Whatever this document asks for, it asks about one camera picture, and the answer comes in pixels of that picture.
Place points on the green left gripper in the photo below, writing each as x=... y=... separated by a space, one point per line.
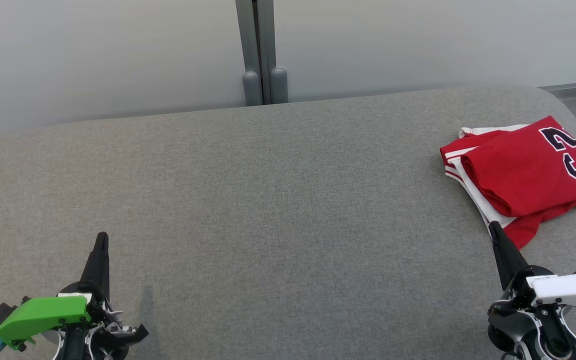
x=43 y=317

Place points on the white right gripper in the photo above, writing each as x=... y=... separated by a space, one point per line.
x=568 y=291

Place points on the red shorts with white stripe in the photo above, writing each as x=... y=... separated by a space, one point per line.
x=523 y=232

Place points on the red T-shirt with white sleeves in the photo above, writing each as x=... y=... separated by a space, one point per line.
x=518 y=170

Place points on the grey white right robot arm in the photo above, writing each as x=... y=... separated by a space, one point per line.
x=548 y=340

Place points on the grey floor track rail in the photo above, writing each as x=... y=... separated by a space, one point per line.
x=568 y=86

